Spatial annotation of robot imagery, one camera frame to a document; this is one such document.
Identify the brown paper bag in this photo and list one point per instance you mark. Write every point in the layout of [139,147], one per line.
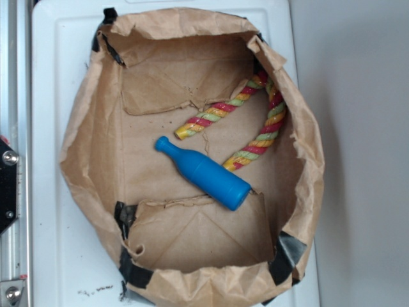
[208,82]

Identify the aluminium frame rail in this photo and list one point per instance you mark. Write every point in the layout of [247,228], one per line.
[16,286]

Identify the black mounting bracket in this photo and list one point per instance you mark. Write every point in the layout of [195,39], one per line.
[8,184]

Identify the white plastic tray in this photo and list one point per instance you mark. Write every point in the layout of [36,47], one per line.
[70,266]

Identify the blue plastic bottle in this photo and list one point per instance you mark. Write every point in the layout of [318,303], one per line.
[216,181]

